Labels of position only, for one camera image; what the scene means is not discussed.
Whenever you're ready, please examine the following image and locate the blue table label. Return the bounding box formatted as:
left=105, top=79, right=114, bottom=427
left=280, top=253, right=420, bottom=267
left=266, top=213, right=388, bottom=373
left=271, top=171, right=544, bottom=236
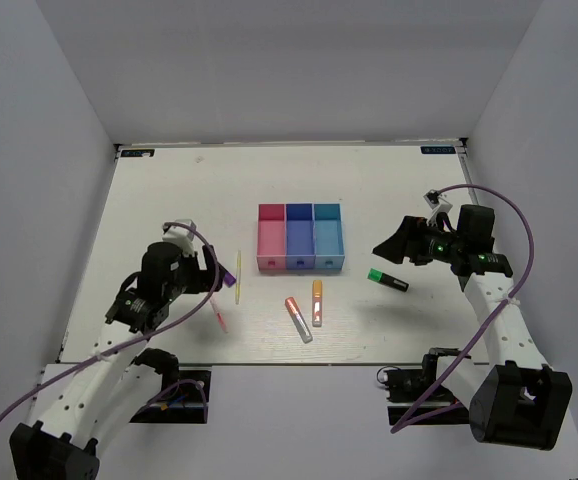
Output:
left=420, top=145, right=456, bottom=155
left=120, top=149, right=155, bottom=158

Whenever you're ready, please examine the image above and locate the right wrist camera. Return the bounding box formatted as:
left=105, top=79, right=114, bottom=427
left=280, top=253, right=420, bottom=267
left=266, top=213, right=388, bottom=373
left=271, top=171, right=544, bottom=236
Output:
left=424, top=190, right=452, bottom=225

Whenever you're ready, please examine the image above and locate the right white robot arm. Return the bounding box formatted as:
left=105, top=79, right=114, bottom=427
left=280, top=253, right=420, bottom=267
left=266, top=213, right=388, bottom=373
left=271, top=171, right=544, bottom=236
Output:
left=373, top=205, right=573, bottom=451

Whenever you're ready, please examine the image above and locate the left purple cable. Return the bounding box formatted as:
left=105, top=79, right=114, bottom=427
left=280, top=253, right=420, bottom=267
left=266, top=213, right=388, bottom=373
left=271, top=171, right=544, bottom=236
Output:
left=0, top=223, right=221, bottom=476

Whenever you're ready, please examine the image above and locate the green cap black highlighter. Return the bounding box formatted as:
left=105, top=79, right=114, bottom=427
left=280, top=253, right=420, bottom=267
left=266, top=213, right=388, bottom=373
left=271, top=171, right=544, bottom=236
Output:
left=367, top=269, right=409, bottom=292

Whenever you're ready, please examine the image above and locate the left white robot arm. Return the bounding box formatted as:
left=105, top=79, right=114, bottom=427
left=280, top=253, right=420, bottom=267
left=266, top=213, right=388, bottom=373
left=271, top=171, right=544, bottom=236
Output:
left=9, top=238, right=224, bottom=479

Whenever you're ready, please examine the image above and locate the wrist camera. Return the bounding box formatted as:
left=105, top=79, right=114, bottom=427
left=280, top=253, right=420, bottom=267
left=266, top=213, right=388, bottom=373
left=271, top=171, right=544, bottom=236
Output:
left=424, top=190, right=452, bottom=225
left=162, top=219, right=196, bottom=255

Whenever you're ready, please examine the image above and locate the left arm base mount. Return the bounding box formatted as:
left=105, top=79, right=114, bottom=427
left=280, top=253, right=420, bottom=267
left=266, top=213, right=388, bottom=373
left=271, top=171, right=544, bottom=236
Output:
left=130, top=369, right=212, bottom=425

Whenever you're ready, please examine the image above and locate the yellow gel pen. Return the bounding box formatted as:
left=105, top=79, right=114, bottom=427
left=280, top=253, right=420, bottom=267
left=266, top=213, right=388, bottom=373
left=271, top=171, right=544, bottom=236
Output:
left=235, top=249, right=242, bottom=305

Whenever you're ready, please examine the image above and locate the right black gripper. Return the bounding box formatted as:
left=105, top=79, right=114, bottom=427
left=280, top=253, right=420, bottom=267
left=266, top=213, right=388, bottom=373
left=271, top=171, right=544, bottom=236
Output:
left=373, top=215, right=464, bottom=265

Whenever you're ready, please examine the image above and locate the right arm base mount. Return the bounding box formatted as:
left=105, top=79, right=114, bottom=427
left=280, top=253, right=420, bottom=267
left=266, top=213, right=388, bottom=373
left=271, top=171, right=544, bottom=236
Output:
left=376, top=348, right=460, bottom=427

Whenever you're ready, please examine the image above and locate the pink gel pen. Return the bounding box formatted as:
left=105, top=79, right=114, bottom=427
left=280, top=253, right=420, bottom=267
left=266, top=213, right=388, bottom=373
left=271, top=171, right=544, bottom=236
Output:
left=210, top=297, right=228, bottom=334

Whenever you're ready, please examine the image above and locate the right blue table label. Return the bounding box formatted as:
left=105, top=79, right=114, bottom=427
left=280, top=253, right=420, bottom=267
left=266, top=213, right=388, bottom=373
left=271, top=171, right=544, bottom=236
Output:
left=420, top=145, right=456, bottom=155

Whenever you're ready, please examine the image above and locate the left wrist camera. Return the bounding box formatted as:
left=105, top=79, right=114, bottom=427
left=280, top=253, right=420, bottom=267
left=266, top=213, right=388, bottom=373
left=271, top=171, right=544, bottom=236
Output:
left=162, top=219, right=196, bottom=255

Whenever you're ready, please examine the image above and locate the pink drawer box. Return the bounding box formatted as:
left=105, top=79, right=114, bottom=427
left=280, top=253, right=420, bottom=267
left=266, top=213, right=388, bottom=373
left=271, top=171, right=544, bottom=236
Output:
left=256, top=204, right=286, bottom=272

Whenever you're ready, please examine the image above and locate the purple cable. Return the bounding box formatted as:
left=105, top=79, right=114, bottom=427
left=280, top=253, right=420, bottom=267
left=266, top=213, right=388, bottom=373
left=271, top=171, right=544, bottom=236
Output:
left=390, top=184, right=539, bottom=434
left=0, top=223, right=221, bottom=476

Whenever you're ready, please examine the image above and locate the orange cap grey marker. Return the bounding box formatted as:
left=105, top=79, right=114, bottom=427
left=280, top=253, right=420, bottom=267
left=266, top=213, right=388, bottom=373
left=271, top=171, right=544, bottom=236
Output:
left=285, top=297, right=313, bottom=344

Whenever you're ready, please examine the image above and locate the left blue table label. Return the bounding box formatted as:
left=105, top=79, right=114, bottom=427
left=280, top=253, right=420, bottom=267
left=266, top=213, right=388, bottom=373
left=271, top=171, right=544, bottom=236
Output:
left=120, top=149, right=155, bottom=158

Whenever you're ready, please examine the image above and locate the light blue drawer box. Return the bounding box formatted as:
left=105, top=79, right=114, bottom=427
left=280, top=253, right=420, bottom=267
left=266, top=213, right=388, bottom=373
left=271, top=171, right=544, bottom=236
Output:
left=314, top=203, right=345, bottom=271

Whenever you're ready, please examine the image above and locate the purple cap black highlighter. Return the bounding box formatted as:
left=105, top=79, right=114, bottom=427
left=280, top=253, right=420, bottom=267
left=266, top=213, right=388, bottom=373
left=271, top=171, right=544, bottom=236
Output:
left=223, top=271, right=236, bottom=288

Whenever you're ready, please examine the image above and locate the dark blue drawer box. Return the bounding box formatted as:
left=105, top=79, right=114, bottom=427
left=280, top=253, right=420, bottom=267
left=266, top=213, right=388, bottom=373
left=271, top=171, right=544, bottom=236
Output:
left=286, top=203, right=315, bottom=270

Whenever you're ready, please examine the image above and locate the yellow cap orange marker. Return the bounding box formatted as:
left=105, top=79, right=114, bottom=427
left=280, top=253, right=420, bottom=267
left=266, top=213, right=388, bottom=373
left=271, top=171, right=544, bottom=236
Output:
left=312, top=280, right=323, bottom=327

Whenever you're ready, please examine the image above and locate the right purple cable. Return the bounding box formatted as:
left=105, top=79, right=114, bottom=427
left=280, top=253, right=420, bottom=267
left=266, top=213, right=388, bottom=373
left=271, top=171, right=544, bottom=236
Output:
left=390, top=184, right=539, bottom=434

